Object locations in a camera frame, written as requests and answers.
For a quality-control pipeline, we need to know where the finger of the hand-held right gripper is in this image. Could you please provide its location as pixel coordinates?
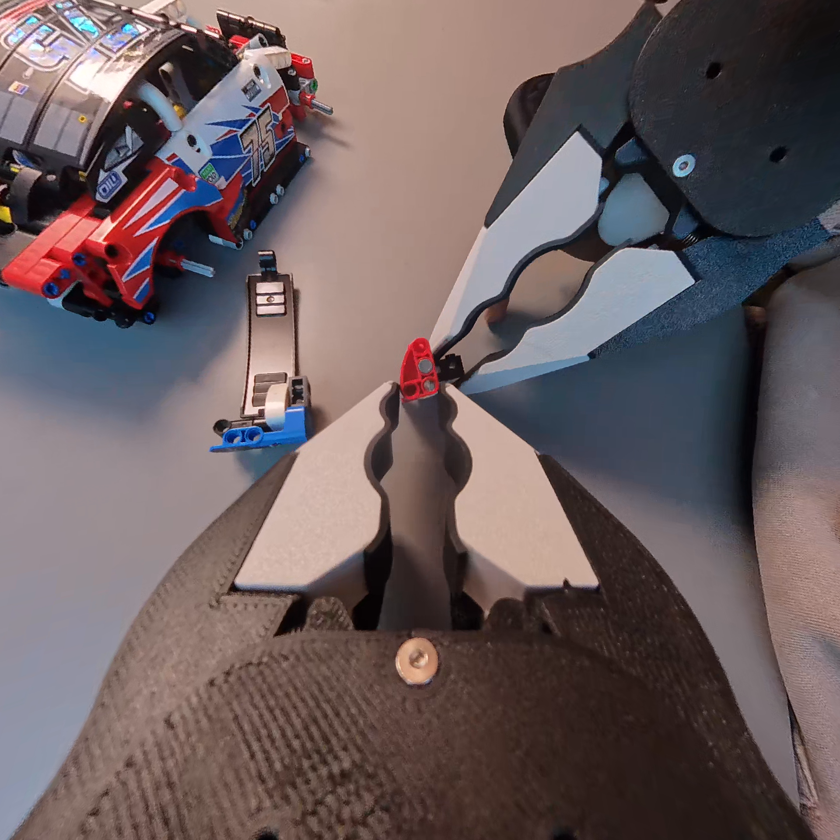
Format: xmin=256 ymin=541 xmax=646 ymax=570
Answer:
xmin=461 ymin=245 xmax=697 ymax=396
xmin=430 ymin=130 xmax=605 ymax=358

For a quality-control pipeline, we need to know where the black lego panel blue end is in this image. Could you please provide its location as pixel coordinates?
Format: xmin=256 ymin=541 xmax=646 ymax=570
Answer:
xmin=210 ymin=251 xmax=311 ymax=454

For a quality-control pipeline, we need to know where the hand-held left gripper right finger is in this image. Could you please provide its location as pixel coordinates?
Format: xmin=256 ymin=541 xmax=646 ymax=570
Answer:
xmin=441 ymin=382 xmax=599 ymax=619

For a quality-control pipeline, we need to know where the lego race car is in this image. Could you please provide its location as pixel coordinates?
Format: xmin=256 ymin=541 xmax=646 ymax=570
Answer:
xmin=0 ymin=0 xmax=336 ymax=329

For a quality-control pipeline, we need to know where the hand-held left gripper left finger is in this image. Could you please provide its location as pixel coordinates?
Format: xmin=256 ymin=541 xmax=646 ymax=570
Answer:
xmin=235 ymin=381 xmax=403 ymax=596

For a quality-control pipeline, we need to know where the red lego piece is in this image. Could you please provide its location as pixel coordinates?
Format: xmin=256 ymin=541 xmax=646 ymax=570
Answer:
xmin=399 ymin=338 xmax=439 ymax=403

